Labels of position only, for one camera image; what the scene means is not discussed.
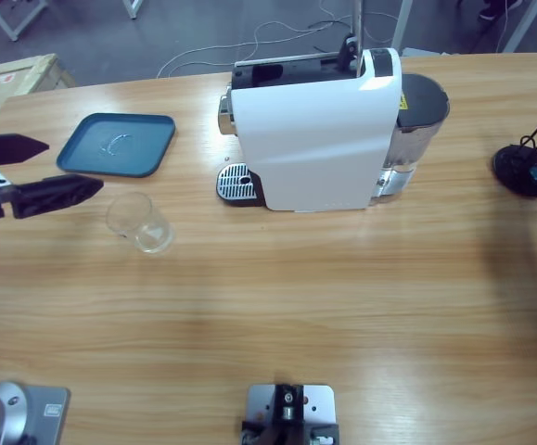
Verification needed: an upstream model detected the clear drinking glass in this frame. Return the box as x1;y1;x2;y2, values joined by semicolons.
105;191;176;255

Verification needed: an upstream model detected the silver machine lever lid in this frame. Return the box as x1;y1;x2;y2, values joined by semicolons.
335;0;365;75

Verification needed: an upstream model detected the white capsule coffee machine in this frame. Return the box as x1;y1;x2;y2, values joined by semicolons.
215;45;403;215

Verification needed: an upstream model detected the teal plastic tray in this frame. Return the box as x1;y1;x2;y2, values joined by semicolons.
55;112;177;179

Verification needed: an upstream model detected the wooden crate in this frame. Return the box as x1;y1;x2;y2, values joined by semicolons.
0;53;78;135

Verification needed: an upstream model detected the white metal table leg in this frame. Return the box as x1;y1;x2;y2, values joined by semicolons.
121;0;151;20
390;0;413;57
502;0;537;53

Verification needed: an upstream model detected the metal grille drip tray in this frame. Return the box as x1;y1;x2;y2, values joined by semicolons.
215;161;261;206

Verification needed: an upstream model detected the clear water tank black lid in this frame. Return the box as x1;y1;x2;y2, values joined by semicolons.
377;72;451;206

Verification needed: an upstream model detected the black capsule holder with rods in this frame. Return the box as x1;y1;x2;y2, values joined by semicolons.
491;95;537;199

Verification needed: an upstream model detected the dark sneaker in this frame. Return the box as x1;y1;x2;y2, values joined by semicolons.
479;0;524;20

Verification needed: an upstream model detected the white metal table frame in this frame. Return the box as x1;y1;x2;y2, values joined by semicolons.
0;0;49;42

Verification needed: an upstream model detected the white floor cable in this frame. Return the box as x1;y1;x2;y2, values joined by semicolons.
156;0;402;80

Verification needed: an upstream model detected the arm grey base plate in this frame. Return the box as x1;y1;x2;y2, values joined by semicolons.
0;379;71;445

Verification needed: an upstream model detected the black floor cable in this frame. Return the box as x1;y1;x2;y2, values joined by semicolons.
307;13;360;52

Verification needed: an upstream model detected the grey camera mount plate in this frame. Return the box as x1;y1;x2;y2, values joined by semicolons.
240;382;341;445

